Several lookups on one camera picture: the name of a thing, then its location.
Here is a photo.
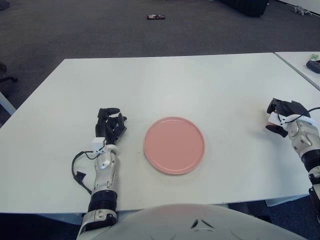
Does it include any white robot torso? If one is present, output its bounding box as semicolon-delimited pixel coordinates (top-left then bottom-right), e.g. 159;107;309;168
76;203;310;240

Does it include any white table leg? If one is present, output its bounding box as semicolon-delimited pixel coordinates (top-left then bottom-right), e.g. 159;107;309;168
0;90;17;116

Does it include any black office chair base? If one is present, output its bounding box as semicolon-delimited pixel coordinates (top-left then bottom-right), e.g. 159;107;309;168
0;62;19;84

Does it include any black box on floor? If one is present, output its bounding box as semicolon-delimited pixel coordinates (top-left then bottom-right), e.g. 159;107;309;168
218;0;270;18

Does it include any white table frame beam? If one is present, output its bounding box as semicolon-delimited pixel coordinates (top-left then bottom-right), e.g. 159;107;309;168
265;194;311;207

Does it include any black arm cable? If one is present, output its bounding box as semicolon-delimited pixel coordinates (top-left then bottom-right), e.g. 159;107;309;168
71;150;97;195
284;106;320;123

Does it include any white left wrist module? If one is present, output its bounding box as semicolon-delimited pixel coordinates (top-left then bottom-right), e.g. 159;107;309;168
91;137;107;153

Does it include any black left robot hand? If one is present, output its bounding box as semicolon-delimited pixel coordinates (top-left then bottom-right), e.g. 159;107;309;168
95;107;129;145

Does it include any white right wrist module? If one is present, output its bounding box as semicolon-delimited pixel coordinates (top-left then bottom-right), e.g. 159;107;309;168
267;112;316;126

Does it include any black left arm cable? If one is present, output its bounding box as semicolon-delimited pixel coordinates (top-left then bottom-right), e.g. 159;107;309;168
71;150;97;195

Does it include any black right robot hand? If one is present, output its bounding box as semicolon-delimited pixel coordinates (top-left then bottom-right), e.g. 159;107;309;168
265;98;312;138

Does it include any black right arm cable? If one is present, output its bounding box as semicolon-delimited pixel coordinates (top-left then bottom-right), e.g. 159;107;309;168
284;106;320;123

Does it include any small grey robot dog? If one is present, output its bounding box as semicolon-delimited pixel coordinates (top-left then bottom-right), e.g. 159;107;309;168
291;5;313;16

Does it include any dark grey handheld controller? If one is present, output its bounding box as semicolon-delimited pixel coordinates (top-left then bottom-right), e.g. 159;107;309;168
305;59;320;74

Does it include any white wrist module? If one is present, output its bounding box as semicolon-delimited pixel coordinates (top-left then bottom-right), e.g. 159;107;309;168
91;137;107;153
267;112;316;126

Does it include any pink round plate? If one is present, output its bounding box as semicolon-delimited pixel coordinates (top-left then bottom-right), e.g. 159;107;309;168
143;116;206;175

